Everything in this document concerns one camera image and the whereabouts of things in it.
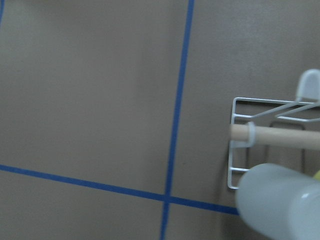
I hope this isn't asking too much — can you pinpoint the grey plastic cup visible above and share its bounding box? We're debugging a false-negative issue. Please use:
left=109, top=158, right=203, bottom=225
left=235, top=163, right=320, bottom=240

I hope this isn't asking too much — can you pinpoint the yellow plastic cup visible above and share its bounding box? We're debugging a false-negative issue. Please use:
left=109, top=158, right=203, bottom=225
left=313, top=170, right=320, bottom=181

